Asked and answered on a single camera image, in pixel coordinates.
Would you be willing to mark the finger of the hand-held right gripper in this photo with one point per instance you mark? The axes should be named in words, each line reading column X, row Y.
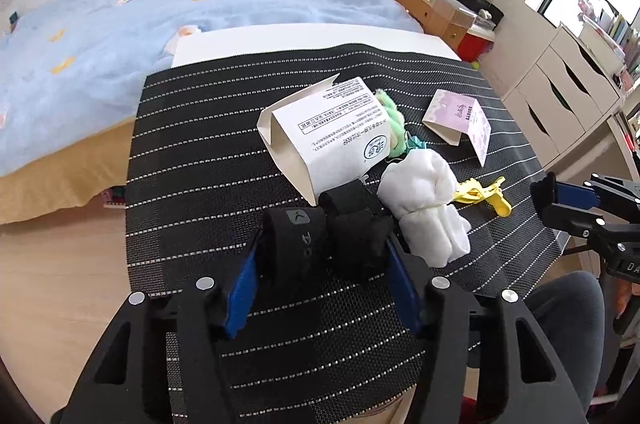
column 617, row 189
column 577, row 196

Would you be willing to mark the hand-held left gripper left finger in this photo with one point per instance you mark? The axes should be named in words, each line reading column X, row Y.
column 242, row 291

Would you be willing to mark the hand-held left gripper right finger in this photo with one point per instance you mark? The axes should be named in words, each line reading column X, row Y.
column 402, row 291

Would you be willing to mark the black sock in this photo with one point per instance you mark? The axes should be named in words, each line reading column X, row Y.
column 357, row 234

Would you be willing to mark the teal binder clip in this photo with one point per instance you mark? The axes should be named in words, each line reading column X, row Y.
column 416, row 144

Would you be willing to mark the person's leg in jeans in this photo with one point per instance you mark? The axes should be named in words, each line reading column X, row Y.
column 565, row 324

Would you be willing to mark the yellow plastic clip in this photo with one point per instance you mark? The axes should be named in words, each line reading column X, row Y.
column 482, row 194

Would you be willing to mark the white rolled cloth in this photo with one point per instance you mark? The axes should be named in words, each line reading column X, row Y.
column 425, row 199

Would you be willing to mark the white drawer cabinet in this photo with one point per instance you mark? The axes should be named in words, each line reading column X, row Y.
column 555, row 98

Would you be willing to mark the black striped woven mat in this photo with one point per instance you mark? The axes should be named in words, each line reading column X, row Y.
column 210, row 153

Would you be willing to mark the purple and white card packet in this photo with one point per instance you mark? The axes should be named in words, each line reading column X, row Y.
column 460, row 113

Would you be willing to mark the row of books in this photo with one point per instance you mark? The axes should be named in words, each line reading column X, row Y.
column 617, row 33

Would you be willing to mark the white paper carton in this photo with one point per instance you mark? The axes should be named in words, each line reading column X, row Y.
column 330, row 128

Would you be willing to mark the red box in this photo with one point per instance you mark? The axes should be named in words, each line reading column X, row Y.
column 475, row 43

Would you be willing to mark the beige bed base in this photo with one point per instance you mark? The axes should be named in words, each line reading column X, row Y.
column 65, row 184

